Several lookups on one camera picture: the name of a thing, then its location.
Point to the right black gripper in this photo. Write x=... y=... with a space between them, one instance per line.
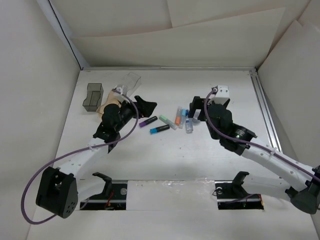
x=198 y=103

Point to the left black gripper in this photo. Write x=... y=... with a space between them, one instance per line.
x=146 y=107

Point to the purple black highlighter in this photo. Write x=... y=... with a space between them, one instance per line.
x=148 y=121

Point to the clear cup purple contents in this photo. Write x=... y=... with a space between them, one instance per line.
x=196 y=115

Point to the green clear highlighter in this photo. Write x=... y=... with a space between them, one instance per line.
x=171 y=124

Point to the blue black highlighter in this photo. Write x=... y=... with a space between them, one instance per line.
x=159 y=129

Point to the blue clear highlighter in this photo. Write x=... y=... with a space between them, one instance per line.
x=182 y=118

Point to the orange clear highlighter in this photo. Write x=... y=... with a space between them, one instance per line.
x=178 y=116

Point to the small blue spray bottle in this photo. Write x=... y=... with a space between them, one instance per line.
x=189 y=125

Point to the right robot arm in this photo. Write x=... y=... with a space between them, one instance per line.
x=297 y=183

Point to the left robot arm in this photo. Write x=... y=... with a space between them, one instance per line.
x=59 y=190

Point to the clear plastic container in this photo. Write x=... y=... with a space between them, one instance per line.
x=129 y=84

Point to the orange plastic container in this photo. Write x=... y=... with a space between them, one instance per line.
x=111 y=99

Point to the dark grey plastic container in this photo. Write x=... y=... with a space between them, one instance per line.
x=94 y=95

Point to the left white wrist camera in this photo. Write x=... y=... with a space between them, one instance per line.
x=120 y=93

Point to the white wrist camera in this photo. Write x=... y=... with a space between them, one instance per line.
x=220 y=94
x=120 y=93

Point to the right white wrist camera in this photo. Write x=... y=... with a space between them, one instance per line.
x=220 y=94

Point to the aluminium rail back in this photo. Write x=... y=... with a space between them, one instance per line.
x=196 y=68

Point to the aluminium rail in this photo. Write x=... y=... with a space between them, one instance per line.
x=196 y=68
x=266 y=114

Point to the aluminium rail right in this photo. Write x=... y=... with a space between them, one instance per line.
x=266 y=114

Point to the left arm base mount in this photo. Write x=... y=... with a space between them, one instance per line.
x=100 y=192

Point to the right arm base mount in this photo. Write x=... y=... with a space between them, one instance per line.
x=231 y=195

